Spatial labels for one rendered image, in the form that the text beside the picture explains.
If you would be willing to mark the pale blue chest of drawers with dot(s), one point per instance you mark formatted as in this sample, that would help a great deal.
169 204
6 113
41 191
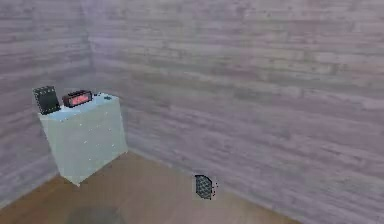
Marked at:
87 136

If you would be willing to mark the black alarm clock red display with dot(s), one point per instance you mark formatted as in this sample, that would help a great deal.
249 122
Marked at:
77 98

